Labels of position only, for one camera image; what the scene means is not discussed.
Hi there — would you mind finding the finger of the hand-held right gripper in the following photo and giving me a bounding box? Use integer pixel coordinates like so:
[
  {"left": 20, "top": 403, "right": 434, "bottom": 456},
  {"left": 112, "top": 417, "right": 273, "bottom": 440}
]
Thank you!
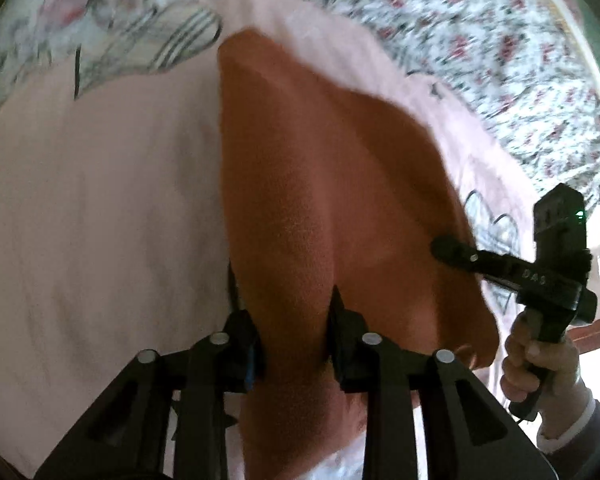
[{"left": 430, "top": 235, "right": 537, "bottom": 292}]

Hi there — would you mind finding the person's right forearm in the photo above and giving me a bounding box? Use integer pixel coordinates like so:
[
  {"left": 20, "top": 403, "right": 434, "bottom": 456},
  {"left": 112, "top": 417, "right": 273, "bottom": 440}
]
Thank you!
[{"left": 535, "top": 385, "right": 600, "bottom": 457}]

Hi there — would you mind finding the small-flower white quilt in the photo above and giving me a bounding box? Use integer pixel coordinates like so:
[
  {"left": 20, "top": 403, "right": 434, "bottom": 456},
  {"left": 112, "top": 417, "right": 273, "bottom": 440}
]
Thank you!
[{"left": 195, "top": 0, "right": 600, "bottom": 223}]

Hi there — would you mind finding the large-flower white cloth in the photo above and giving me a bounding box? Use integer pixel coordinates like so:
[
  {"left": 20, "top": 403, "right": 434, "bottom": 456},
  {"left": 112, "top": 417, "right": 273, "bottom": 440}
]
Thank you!
[{"left": 0, "top": 0, "right": 211, "bottom": 76}]

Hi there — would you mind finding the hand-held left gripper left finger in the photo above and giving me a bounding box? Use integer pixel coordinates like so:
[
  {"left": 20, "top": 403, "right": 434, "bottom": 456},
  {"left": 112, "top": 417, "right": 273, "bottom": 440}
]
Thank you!
[{"left": 35, "top": 265, "right": 267, "bottom": 480}]

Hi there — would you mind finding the pink bed sheet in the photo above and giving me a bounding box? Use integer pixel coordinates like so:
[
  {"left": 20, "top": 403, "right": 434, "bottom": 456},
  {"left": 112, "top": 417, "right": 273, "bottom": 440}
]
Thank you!
[{"left": 0, "top": 0, "right": 546, "bottom": 480}]

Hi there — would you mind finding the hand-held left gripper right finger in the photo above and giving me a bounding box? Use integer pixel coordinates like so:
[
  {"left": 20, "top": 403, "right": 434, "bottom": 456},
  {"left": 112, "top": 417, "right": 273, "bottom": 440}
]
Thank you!
[{"left": 325, "top": 285, "right": 561, "bottom": 480}]

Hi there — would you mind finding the orange knit sweater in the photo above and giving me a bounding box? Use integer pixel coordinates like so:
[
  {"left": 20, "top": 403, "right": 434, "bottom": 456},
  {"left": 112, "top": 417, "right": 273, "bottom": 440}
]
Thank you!
[{"left": 217, "top": 27, "right": 501, "bottom": 480}]

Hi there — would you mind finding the person's right hand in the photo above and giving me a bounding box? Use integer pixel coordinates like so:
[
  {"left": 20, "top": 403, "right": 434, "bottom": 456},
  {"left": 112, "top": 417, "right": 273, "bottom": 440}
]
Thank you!
[{"left": 500, "top": 312, "right": 588, "bottom": 418}]

